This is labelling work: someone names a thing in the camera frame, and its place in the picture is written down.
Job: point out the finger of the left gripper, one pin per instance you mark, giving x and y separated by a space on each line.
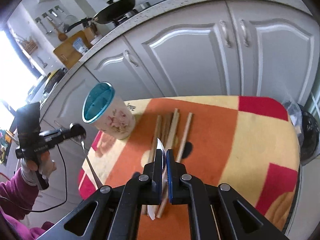
77 132

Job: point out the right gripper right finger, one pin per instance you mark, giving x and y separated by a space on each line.
178 181

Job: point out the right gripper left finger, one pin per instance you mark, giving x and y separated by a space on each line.
148 197

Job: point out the white plastic spoon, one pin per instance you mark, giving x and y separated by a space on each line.
158 167

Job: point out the metal spoon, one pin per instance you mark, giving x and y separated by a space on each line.
95 177

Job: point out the pink sleeve left forearm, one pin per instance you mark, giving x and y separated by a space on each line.
18 196

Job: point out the white kitchen cabinets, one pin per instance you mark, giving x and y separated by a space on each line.
227 47

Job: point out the left gloved hand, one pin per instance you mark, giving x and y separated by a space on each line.
46 168

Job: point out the floral cup teal rim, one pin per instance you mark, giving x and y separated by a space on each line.
107 112

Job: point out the black yellow pan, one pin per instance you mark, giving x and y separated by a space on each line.
53 78

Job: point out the wooden cutting board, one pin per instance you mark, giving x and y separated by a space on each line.
67 54

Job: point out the orange patterned cloth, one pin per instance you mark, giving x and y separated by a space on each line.
246 142

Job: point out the blue white packet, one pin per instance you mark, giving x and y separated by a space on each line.
80 46

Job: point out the wooden spatula hanging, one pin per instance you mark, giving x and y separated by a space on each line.
61 36

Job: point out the wooden knife block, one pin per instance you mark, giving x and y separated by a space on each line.
90 35

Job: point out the black frying pan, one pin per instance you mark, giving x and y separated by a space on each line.
111 13

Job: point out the black trash bin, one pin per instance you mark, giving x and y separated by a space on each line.
309 148

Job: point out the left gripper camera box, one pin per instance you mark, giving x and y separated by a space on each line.
28 127

